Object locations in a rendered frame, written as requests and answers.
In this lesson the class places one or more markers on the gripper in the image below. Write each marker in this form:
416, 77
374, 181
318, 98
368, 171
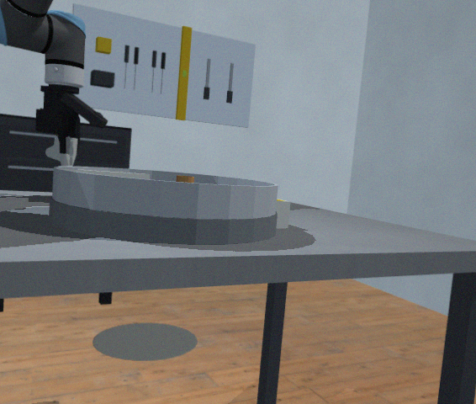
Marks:
67, 123

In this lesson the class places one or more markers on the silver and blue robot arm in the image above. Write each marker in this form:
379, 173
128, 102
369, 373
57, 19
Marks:
60, 36

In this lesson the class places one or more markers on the bronze bushing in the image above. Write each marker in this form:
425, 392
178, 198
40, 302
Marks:
185, 179

